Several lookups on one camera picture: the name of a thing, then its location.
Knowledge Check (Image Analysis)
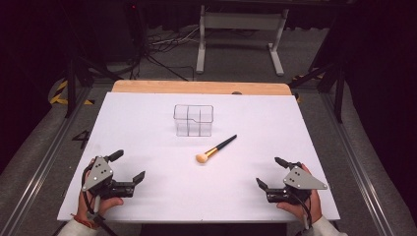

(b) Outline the clear plastic organizer box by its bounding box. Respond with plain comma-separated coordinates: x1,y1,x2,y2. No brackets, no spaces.
172,103,215,138

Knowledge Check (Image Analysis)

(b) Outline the white metal stand frame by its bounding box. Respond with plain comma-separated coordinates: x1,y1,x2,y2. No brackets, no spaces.
195,4,290,78

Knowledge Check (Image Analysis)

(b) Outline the black tape floor mark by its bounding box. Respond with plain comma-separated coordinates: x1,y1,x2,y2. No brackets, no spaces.
71,129,91,150

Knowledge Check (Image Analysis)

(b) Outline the bundle of floor cables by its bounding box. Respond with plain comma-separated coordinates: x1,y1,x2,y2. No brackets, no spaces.
130,27,202,82

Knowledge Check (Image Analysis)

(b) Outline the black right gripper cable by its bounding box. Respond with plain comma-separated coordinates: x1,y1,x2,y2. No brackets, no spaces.
288,191,313,231

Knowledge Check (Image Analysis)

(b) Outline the white board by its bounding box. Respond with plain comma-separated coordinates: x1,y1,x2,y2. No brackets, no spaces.
56,90,341,224

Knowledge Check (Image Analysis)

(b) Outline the person's left hand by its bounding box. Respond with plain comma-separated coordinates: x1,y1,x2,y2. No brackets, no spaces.
76,156,125,223

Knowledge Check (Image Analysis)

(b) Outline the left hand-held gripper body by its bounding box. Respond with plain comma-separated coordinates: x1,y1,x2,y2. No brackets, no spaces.
82,155,136,201

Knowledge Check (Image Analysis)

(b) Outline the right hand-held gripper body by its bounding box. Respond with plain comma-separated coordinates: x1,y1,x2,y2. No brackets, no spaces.
266,160,329,205

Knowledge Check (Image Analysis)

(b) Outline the black gold makeup brush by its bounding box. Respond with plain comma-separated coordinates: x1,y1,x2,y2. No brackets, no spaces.
195,134,238,164

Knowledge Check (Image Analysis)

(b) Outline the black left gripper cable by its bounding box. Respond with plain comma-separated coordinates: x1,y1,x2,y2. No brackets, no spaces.
80,165,120,236

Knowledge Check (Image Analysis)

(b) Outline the person's dark clothing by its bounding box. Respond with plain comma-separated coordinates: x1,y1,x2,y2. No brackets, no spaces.
140,222,288,236

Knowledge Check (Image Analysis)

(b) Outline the yellow black floor tape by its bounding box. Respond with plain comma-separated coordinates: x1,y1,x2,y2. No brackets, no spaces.
292,73,325,82

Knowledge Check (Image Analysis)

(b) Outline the aluminium floor rail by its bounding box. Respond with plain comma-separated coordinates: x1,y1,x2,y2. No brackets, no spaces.
320,92,396,236
0,88,93,236

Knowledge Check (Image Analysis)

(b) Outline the person's right hand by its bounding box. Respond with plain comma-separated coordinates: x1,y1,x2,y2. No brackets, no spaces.
275,163,324,224

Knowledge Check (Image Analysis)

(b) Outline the orange bracelet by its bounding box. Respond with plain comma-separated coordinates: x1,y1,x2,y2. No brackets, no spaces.
70,212,100,230

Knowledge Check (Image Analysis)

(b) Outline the wooden table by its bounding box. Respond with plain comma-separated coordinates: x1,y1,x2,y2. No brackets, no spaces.
111,80,293,96

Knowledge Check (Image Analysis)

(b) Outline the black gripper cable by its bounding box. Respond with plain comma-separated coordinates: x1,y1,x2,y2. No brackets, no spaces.
288,191,313,231
80,165,120,236

